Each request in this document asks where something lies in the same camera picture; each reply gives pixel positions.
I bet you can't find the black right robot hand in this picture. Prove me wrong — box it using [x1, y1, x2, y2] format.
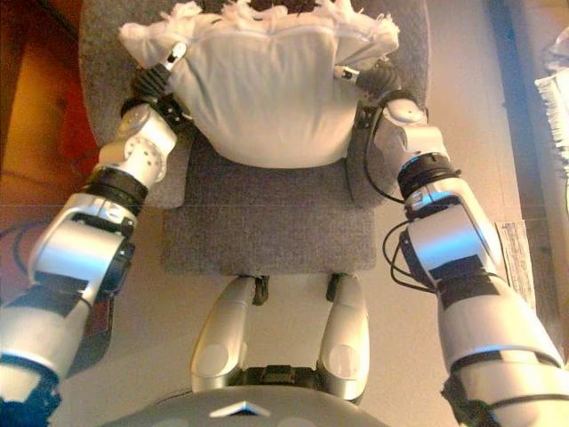
[333, 60, 404, 97]

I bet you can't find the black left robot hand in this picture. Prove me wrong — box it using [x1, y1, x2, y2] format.
[132, 42, 188, 103]

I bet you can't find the white fringed cushion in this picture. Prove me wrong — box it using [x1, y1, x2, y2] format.
[117, 0, 400, 169]

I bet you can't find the glossy brown wardrobe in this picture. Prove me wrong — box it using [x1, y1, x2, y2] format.
[0, 0, 99, 179]

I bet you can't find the cream fringed bed throw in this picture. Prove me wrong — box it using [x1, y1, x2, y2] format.
[533, 33, 569, 179]

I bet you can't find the grey fabric armchair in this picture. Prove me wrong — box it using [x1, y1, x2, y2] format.
[78, 0, 431, 276]

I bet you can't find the grey patterned rug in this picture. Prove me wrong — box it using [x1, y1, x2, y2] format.
[500, 220, 537, 303]

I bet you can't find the silver right robot leg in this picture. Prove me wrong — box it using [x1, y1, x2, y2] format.
[316, 273, 371, 404]

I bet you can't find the silver robot leg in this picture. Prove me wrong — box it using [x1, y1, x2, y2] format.
[316, 273, 371, 404]
[189, 274, 271, 395]

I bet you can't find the silver left robot leg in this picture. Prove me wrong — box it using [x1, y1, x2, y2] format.
[189, 274, 271, 395]

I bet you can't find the grey robot torso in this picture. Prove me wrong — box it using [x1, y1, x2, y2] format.
[100, 384, 388, 427]

